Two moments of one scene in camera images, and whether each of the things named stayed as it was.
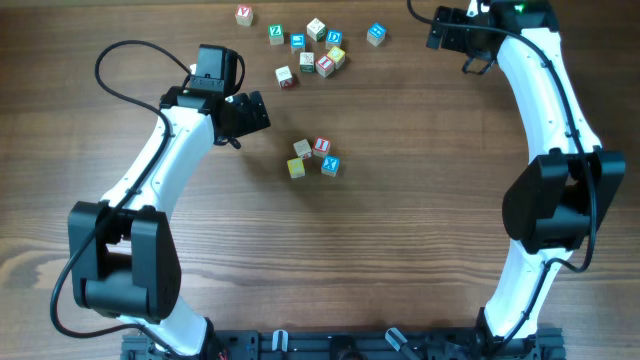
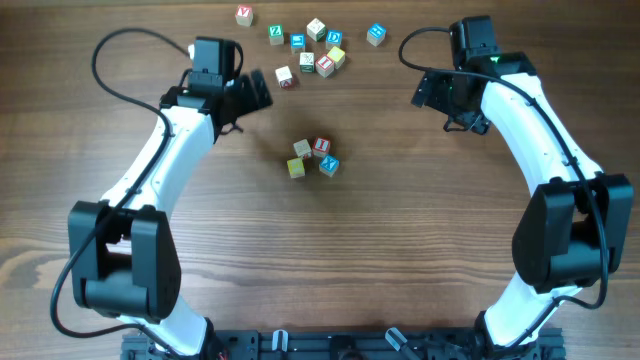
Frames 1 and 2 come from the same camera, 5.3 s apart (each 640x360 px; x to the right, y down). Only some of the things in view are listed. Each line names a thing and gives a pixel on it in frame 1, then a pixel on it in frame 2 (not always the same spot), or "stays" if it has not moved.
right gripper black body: x=458 y=32 -> x=442 y=97
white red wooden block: x=284 y=76 stays
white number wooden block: x=303 y=149 stays
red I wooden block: x=321 y=146 stays
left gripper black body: x=243 y=118 -> x=245 y=98
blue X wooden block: x=330 y=165 stays
